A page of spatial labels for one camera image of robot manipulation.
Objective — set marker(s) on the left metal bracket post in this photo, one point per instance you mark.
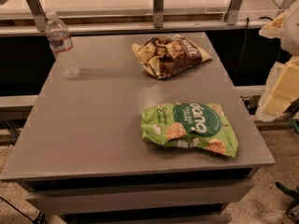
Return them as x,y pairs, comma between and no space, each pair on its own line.
38,14

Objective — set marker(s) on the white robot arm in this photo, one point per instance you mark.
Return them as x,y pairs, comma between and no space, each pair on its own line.
289,40

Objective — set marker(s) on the brown chip bag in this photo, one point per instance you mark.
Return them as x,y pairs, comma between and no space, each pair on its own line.
165,56

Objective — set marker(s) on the metal bracket post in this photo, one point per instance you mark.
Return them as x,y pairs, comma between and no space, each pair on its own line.
231,17
158,13
38,14

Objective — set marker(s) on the clear plastic water bottle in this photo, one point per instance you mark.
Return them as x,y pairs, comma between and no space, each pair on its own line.
61,45

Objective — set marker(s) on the middle metal bracket post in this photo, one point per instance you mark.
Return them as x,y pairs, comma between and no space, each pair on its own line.
158,13

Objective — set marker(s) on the right metal bracket post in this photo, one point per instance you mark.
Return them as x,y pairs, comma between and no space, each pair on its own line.
231,17

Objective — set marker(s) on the grey drawer cabinet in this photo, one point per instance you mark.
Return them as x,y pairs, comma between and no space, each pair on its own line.
81,156

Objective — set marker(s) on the green tool on floor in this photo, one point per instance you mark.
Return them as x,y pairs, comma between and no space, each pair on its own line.
292,211

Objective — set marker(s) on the green rice chip bag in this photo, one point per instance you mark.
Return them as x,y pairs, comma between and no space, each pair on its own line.
189,126

